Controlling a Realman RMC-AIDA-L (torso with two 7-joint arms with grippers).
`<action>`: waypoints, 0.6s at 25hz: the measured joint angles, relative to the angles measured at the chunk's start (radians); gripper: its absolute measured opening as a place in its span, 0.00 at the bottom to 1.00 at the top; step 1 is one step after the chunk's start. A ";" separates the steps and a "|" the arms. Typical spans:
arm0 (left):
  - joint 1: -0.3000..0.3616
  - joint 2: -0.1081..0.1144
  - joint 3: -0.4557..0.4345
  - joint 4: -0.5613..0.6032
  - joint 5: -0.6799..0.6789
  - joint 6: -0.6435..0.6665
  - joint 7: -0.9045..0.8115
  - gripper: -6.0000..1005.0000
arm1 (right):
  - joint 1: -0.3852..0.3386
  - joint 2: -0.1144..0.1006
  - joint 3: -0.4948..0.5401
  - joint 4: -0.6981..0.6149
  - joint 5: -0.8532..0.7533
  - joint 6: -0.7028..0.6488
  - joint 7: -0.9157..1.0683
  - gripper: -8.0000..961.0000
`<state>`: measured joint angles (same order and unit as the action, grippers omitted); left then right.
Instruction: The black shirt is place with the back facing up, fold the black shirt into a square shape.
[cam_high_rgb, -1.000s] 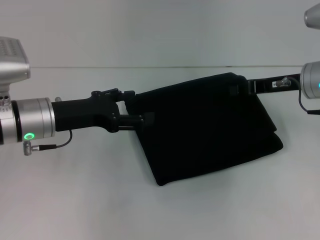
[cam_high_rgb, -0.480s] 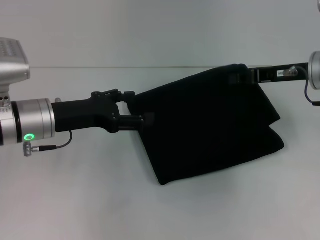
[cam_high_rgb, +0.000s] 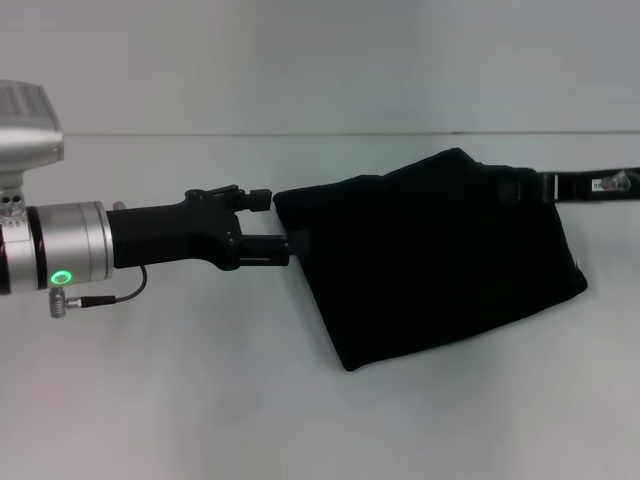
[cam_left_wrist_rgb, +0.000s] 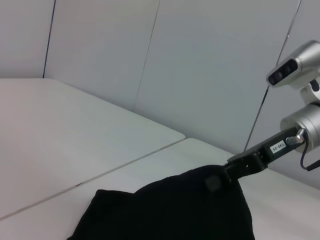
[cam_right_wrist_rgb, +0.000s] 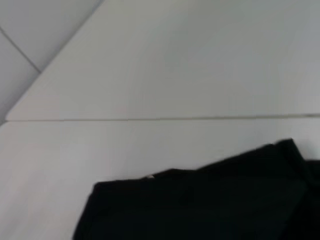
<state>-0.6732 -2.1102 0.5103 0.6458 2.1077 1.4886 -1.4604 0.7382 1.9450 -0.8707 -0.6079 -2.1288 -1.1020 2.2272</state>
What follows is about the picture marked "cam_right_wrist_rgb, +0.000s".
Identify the black shirt with FREE print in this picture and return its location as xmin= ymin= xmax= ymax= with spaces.
xmin=72 ymin=137 xmax=320 ymax=240

